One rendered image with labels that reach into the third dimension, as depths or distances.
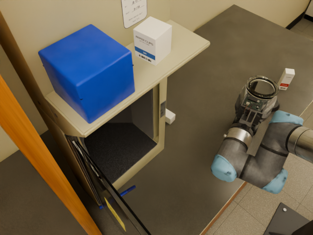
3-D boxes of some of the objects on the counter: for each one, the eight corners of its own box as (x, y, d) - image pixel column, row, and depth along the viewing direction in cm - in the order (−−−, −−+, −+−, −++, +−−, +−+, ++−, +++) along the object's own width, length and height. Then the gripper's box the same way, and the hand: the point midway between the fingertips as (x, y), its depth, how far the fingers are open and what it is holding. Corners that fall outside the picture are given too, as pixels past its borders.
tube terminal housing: (57, 160, 103) (-92, -80, 41) (122, 112, 116) (84, -122, 55) (98, 207, 92) (-19, -22, 30) (164, 148, 106) (175, -92, 44)
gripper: (270, 136, 77) (290, 85, 86) (219, 114, 82) (243, 68, 91) (261, 149, 84) (282, 101, 93) (215, 128, 89) (238, 85, 98)
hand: (260, 92), depth 94 cm, fingers closed on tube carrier, 9 cm apart
